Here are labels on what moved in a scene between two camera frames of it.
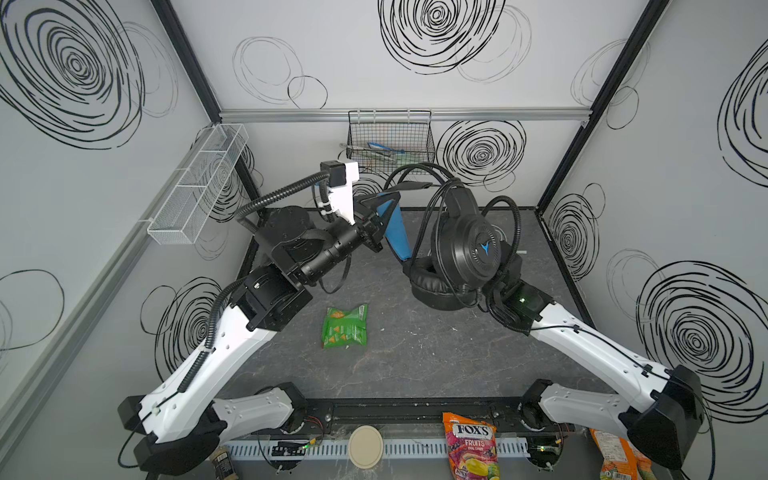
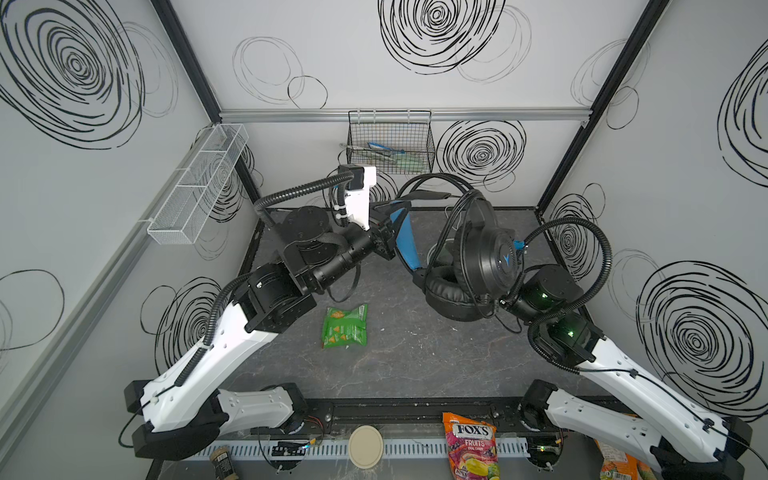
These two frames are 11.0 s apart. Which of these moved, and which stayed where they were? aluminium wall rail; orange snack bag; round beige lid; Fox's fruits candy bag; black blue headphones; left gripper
Moved: left gripper; black blue headphones
Stayed: Fox's fruits candy bag; round beige lid; aluminium wall rail; orange snack bag
